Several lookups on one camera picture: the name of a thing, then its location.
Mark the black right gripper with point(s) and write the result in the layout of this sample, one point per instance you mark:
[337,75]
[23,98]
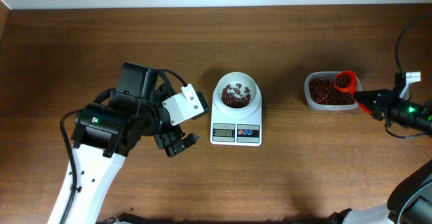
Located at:
[387,104]

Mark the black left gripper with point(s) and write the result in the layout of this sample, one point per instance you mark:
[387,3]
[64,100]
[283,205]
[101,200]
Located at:
[166,142]

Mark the orange measuring scoop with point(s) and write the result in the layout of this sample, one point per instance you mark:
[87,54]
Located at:
[346,82]

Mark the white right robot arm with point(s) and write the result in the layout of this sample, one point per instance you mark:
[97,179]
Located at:
[410,202]

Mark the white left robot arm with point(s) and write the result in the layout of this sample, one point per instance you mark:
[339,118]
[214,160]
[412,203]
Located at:
[89,174]

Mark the white digital kitchen scale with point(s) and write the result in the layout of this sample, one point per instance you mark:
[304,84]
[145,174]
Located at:
[237,127]

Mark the red adzuki beans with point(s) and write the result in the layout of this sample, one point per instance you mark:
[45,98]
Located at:
[323,92]

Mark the clear plastic container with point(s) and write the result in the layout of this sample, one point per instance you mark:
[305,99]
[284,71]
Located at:
[319,107]

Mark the red beans in bowl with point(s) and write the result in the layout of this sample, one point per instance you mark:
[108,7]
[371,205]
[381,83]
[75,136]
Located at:
[236,95]

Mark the white round bowl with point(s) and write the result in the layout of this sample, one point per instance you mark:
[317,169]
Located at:
[236,77]

